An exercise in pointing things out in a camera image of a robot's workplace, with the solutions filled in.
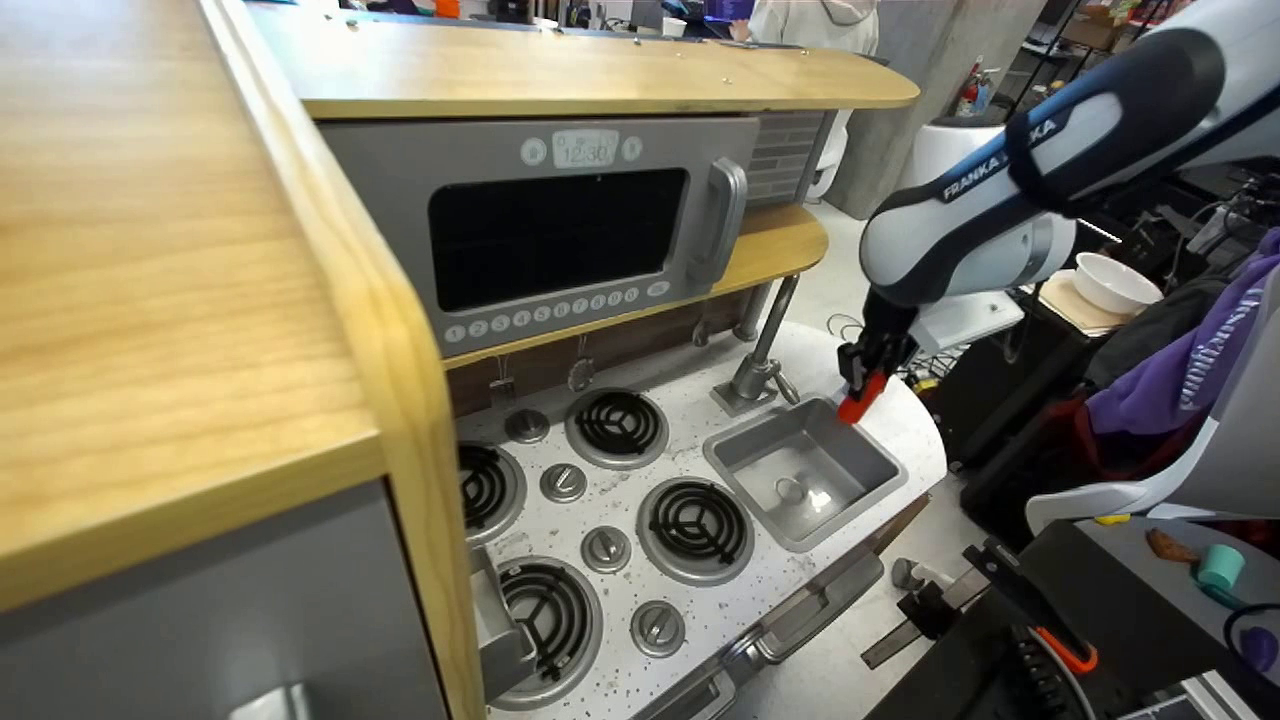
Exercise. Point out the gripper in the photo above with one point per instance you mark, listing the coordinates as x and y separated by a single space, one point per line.
890 318

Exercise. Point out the red sauce bottle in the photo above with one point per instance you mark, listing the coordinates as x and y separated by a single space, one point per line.
858 402

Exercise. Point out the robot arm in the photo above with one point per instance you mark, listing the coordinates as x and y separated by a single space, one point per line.
1000 200

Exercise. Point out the teal cup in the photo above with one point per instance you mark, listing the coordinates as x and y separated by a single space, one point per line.
1220 567

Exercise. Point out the silver toy tap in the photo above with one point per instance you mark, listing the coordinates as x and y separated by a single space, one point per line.
760 370

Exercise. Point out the grey toy sink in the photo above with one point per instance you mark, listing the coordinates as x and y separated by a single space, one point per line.
800 470

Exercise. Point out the tan board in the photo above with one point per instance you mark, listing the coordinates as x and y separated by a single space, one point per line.
1070 305

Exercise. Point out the black coil stove burner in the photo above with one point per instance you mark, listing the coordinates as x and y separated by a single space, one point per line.
545 620
617 422
695 528
485 487

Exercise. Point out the white bowl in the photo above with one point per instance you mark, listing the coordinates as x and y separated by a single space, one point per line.
1112 283

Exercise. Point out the purple cloth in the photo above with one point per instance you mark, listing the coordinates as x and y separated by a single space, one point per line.
1150 385

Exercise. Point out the black clamp with orange tip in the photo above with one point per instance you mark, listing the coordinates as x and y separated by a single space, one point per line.
1030 605

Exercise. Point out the red fire extinguisher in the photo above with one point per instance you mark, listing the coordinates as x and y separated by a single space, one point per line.
968 90

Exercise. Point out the grey stove knob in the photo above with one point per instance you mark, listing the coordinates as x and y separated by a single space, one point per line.
527 425
605 549
658 628
563 482

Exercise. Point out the brown toy food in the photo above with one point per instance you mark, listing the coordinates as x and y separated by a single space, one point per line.
1168 546

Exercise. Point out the person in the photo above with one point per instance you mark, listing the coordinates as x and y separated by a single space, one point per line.
815 22

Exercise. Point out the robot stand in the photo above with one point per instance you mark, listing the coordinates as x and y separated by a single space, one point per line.
1130 620

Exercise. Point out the storage shelf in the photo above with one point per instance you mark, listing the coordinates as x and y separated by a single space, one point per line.
1090 35

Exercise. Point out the grey microwave door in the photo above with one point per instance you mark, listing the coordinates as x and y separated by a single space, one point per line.
400 170

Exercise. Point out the wooden toy kitchen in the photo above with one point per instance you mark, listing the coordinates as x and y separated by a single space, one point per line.
200 250

